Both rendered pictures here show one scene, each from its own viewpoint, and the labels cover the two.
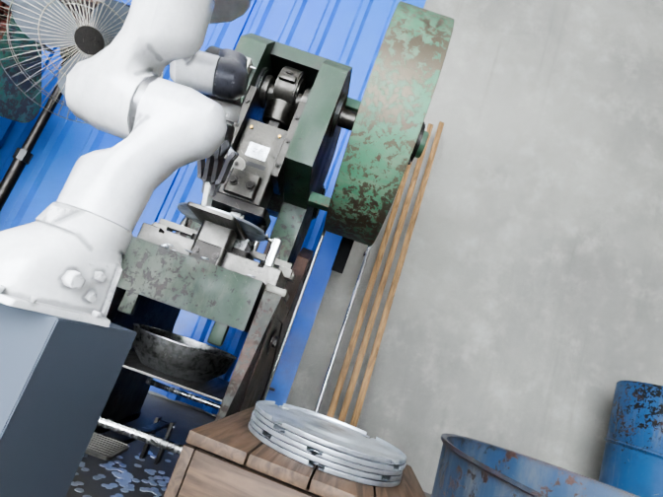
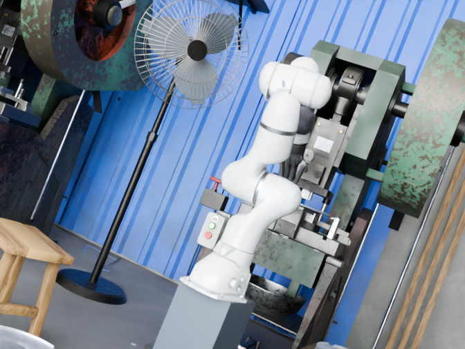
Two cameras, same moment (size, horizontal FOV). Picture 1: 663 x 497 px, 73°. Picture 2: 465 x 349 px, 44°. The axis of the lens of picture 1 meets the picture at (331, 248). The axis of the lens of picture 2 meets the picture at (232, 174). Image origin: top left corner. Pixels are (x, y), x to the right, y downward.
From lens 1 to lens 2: 1.05 m
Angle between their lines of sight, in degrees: 20
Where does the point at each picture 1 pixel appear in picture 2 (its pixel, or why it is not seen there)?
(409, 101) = (439, 127)
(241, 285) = (309, 255)
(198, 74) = not seen: hidden behind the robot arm
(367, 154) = (405, 163)
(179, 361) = (266, 302)
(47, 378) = (225, 327)
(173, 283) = (263, 251)
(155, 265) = not seen: hidden behind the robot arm
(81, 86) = (230, 182)
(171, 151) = (274, 216)
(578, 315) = not seen: outside the picture
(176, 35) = (277, 159)
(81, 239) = (235, 263)
